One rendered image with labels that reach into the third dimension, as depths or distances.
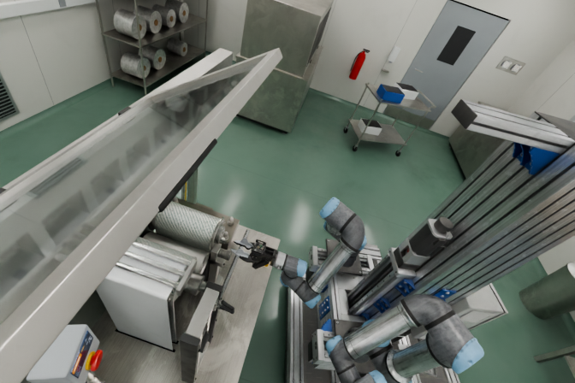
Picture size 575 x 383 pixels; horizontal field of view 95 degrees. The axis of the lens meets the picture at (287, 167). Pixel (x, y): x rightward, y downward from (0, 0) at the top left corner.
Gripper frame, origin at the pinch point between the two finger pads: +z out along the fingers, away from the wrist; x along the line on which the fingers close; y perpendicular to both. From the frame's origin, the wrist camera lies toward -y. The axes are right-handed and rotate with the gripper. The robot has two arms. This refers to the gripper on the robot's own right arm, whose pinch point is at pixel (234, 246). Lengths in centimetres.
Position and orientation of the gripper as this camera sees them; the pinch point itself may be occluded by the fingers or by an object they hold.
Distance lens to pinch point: 134.4
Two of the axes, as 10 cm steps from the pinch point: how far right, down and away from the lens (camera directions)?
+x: -2.3, 6.3, -7.4
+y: 2.5, -7.0, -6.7
